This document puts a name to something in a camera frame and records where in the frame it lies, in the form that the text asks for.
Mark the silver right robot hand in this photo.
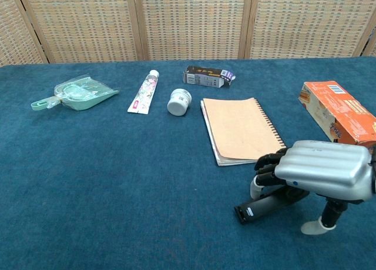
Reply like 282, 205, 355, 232
250, 139, 376, 235

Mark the black stapler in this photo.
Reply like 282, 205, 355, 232
234, 185, 311, 225

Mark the tan spiral notebook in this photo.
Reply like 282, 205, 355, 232
200, 97, 287, 167

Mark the orange cardboard box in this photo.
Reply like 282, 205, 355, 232
298, 81, 376, 146

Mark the black cardboard box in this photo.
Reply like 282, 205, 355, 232
182, 65, 237, 90

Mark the small white jar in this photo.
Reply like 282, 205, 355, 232
166, 88, 193, 116

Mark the white floral toothpaste tube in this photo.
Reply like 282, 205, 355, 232
127, 69, 160, 115

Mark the woven rattan folding screen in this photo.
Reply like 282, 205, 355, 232
0, 0, 376, 66

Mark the blue carpet table mat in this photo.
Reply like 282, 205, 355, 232
0, 55, 376, 270

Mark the green dustpan in plastic bag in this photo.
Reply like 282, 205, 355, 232
31, 75, 120, 112

